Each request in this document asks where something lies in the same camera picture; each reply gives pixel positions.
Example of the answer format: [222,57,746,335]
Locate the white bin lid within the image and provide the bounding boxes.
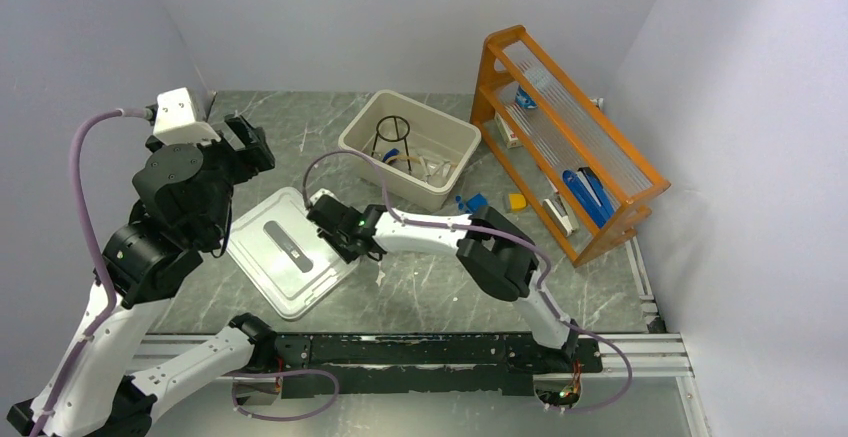
[227,187,359,321]

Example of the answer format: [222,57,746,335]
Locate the yellow rubber tube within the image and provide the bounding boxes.
[385,149,427,167]

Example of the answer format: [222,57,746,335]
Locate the black metal tripod stand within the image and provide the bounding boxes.
[370,115,412,173]

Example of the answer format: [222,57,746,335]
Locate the beige plastic bin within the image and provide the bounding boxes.
[337,90,481,212]

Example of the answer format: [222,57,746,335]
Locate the metal crucible tongs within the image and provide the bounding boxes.
[418,156,458,187]

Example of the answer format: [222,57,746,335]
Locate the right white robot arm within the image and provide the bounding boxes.
[307,195,578,371]

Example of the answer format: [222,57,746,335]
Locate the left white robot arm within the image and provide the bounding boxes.
[7,115,280,436]

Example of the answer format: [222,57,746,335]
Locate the blue plastic scoop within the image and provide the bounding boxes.
[465,193,489,214]

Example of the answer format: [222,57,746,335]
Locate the yellow grey sponge block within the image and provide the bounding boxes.
[503,193,528,213]

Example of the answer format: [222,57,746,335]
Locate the white box on shelf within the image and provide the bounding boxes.
[495,116,522,149]

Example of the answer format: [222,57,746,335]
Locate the grey stapler on shelf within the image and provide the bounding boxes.
[542,198,574,237]

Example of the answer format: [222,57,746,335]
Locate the blue white cup on shelf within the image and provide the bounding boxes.
[514,86,538,110]

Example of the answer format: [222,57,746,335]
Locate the blue folder on shelf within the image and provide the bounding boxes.
[562,167,614,228]

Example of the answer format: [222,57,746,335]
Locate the orange wooden shelf rack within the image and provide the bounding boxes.
[471,25,670,266]

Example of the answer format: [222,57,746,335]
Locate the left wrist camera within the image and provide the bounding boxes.
[152,87,221,145]

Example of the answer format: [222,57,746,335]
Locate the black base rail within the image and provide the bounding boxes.
[239,332,603,398]

